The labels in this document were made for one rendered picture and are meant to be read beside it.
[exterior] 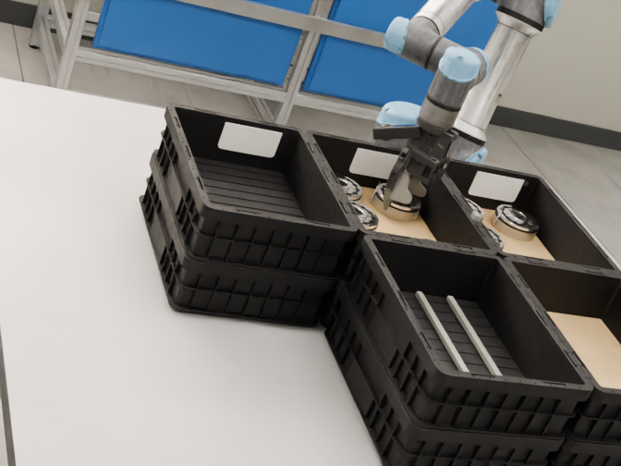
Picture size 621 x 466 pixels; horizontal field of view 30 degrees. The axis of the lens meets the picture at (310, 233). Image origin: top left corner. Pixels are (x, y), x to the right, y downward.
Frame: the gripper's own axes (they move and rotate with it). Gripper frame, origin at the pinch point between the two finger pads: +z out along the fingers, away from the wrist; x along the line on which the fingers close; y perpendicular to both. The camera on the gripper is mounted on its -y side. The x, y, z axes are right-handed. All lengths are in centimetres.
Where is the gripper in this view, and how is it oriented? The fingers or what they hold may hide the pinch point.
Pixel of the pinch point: (390, 200)
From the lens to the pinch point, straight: 244.4
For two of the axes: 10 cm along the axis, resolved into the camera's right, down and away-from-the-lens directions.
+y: 7.9, 5.1, -3.5
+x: 5.2, -2.4, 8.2
